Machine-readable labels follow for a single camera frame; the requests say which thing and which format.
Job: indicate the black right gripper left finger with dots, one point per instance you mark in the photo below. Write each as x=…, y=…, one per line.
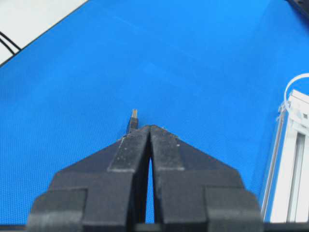
x=105, y=192

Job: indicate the blue table mat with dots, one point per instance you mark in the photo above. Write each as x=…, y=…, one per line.
x=213, y=72

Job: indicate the white zip tie loop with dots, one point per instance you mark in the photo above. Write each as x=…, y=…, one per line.
x=288, y=94

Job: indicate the square aluminium extrusion frame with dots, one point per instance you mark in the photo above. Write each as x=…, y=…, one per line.
x=285, y=190

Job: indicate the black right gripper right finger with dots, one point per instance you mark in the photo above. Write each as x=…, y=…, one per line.
x=195, y=192

